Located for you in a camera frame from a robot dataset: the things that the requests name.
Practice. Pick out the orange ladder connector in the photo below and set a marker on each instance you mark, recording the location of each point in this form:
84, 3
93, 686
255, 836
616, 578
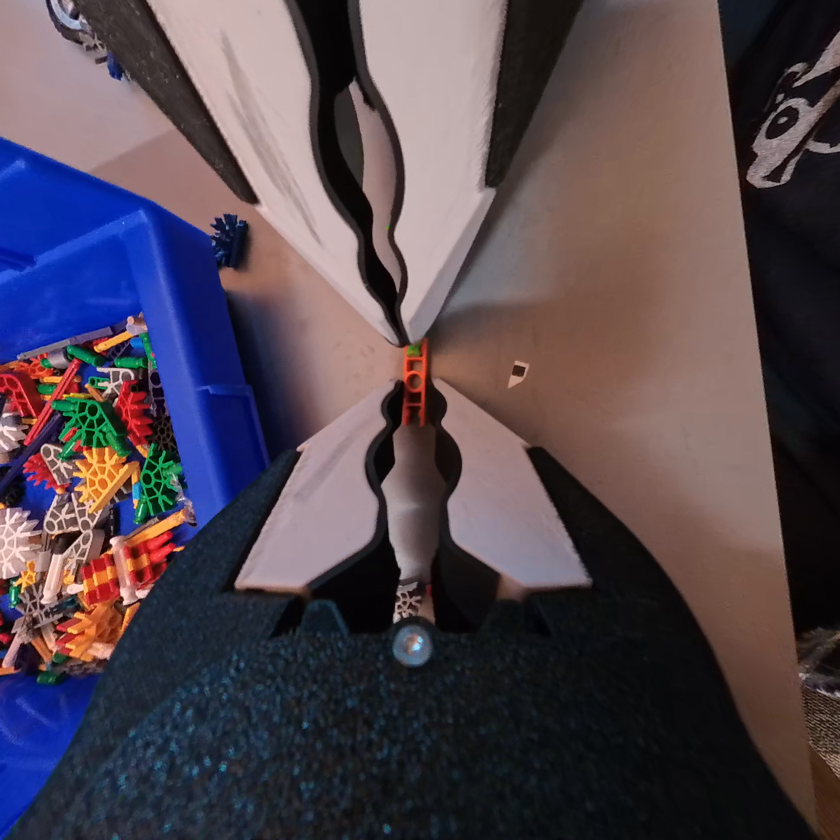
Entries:
415, 387

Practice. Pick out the dark printed shirt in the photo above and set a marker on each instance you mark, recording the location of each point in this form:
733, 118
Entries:
800, 328

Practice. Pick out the grey chair seat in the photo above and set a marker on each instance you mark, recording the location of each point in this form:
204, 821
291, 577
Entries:
825, 741

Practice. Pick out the small white scrap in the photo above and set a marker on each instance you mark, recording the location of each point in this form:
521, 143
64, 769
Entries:
517, 373

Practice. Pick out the small blue red connector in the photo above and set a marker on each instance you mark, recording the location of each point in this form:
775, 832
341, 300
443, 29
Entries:
229, 239

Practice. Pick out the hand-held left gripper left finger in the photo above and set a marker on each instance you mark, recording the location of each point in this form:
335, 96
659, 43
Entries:
315, 518

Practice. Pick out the blue bin with toy pieces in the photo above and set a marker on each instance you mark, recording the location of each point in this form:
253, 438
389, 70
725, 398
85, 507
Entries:
131, 262

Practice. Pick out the colourful spoked wheel model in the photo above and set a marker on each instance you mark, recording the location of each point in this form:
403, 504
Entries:
407, 600

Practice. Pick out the pile of colourful toy pieces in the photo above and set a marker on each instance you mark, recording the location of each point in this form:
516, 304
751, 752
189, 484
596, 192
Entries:
85, 492

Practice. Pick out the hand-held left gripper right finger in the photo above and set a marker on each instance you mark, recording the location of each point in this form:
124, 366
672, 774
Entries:
512, 518

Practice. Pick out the colourful toy car model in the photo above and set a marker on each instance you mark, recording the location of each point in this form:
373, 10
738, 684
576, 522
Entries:
65, 13

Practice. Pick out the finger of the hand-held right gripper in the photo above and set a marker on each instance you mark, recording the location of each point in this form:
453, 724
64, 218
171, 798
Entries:
262, 98
446, 98

